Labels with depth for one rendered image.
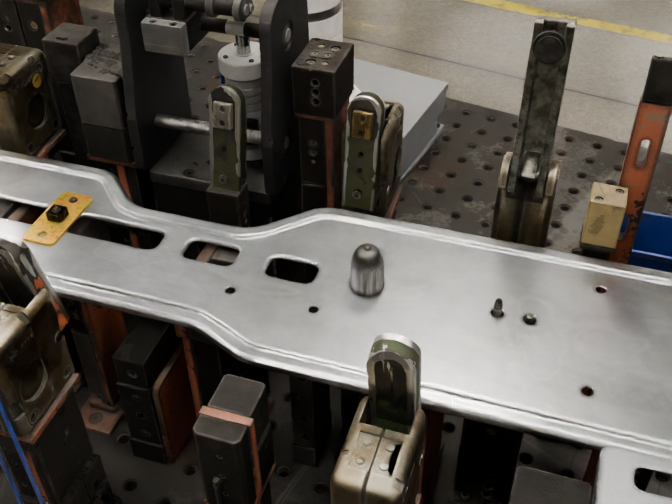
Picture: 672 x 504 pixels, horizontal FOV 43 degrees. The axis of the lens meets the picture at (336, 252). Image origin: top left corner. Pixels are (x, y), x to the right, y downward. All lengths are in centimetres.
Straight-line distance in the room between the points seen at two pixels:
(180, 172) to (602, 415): 57
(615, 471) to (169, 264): 45
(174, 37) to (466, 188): 67
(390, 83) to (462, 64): 176
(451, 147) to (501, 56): 184
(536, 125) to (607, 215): 11
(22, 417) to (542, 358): 46
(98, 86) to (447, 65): 236
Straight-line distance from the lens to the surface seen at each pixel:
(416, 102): 149
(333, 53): 95
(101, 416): 113
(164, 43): 95
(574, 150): 159
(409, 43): 342
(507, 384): 75
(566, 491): 72
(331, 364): 75
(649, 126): 85
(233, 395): 75
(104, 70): 104
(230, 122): 93
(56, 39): 109
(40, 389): 83
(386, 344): 61
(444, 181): 147
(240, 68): 97
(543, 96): 84
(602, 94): 320
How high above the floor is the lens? 156
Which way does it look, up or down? 41 degrees down
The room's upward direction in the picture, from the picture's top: 1 degrees counter-clockwise
